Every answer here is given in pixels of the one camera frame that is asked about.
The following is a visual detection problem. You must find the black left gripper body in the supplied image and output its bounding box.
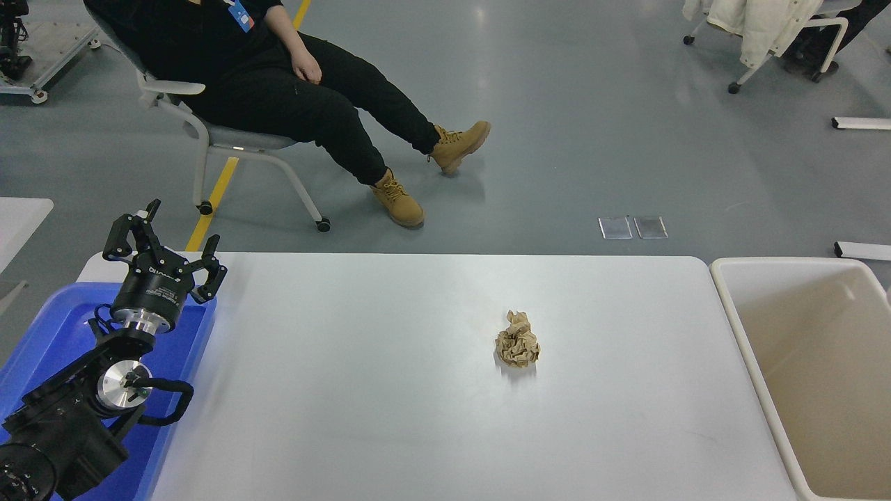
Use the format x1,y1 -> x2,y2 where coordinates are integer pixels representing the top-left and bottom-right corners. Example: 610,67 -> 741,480
111,250 -> 193,326

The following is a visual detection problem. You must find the tan paper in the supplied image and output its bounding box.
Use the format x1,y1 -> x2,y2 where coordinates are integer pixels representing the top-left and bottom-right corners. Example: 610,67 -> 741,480
495,310 -> 541,367

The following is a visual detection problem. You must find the person's left hand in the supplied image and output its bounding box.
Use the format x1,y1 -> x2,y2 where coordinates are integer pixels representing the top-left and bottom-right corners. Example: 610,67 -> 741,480
291,52 -> 324,86

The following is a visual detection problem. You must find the blue plastic tray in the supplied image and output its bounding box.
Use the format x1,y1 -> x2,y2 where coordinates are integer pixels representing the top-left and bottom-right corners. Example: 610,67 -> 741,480
0,282 -> 218,501

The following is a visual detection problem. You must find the small white table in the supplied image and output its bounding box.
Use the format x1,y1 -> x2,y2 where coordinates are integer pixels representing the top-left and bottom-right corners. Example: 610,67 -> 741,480
0,198 -> 54,273

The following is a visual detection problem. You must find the white wheeled chair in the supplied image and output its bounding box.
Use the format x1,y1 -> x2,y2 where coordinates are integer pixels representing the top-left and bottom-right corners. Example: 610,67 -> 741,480
87,7 -> 332,233
682,0 -> 851,95

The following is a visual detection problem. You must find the person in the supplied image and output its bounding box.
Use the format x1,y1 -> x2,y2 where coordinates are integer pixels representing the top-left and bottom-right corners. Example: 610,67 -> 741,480
783,0 -> 891,77
82,0 -> 492,229

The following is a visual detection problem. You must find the tan lace boot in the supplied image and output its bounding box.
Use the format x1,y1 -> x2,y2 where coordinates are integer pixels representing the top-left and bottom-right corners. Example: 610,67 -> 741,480
369,168 -> 425,229
428,120 -> 491,175

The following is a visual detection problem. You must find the grey wheeled metal platform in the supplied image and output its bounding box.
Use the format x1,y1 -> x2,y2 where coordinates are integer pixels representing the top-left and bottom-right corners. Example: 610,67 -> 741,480
0,21 -> 102,105

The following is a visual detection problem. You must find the black machine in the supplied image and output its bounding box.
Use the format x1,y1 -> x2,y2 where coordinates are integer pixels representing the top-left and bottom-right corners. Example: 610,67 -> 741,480
0,0 -> 32,81

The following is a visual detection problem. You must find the large pale bin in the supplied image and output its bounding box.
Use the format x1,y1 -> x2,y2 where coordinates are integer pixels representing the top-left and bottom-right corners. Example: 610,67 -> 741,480
709,257 -> 891,501

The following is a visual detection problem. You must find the white padded jacket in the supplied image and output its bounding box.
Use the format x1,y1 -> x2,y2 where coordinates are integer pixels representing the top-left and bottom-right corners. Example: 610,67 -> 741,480
682,0 -> 826,69

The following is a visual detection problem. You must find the white table foot bar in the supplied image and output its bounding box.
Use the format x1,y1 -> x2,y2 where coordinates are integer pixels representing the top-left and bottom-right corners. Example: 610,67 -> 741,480
834,242 -> 891,263
831,117 -> 891,132

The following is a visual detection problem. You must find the blue lanyard with badge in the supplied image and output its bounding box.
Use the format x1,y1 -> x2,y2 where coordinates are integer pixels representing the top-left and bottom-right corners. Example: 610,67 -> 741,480
226,0 -> 256,33

